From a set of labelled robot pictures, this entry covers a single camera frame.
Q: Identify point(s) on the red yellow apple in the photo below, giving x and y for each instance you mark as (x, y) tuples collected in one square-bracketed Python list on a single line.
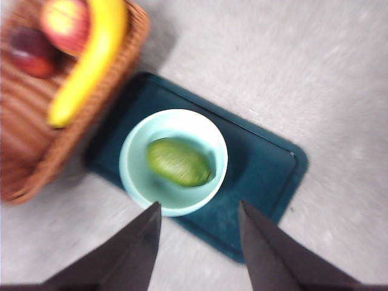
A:
[(66, 24)]

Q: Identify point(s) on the green avocado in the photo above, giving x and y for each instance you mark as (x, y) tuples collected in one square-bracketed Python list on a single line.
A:
[(179, 162)]

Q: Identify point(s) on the brown wicker basket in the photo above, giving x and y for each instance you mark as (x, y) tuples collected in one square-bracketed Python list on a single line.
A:
[(27, 145)]

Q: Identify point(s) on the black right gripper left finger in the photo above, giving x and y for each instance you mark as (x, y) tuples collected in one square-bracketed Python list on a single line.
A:
[(133, 254)]

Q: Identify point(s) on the yellow banana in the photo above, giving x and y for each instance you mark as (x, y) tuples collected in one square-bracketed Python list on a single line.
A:
[(97, 60)]

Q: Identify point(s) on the black rectangular tray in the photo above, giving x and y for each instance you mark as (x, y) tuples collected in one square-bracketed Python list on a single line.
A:
[(260, 169)]

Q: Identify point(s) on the teal ribbed bowl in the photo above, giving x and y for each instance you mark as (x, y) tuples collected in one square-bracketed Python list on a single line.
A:
[(136, 169)]

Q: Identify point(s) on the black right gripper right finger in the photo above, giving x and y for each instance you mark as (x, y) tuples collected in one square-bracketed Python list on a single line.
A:
[(272, 260)]

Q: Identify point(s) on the dark red plum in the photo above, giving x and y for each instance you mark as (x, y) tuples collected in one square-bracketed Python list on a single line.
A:
[(30, 54)]

